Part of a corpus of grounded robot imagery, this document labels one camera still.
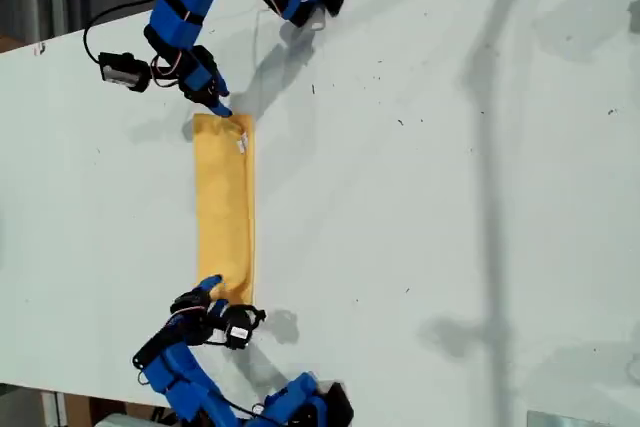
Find yellow square towel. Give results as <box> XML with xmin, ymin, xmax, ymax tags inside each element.
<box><xmin>191</xmin><ymin>112</ymin><xmax>257</xmax><ymax>306</ymax></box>

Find white plastic container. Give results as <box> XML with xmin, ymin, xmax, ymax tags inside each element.
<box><xmin>94</xmin><ymin>412</ymin><xmax>161</xmax><ymax>427</ymax></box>

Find white table leg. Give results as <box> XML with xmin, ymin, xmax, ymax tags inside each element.
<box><xmin>41</xmin><ymin>389</ymin><xmax>68</xmax><ymax>427</ymax></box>

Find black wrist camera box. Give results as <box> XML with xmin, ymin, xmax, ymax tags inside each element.
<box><xmin>219</xmin><ymin>304</ymin><xmax>256</xmax><ymax>351</ymax></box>
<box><xmin>98</xmin><ymin>50</ymin><xmax>151</xmax><ymax>93</ymax></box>

